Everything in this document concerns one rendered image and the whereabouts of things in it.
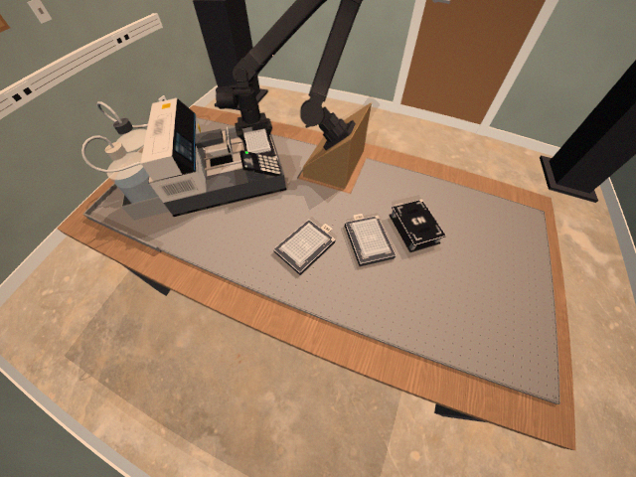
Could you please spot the white microplate with grid of square wells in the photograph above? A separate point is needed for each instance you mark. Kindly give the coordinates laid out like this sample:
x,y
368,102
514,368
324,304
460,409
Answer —
x,y
304,243
256,141
370,237

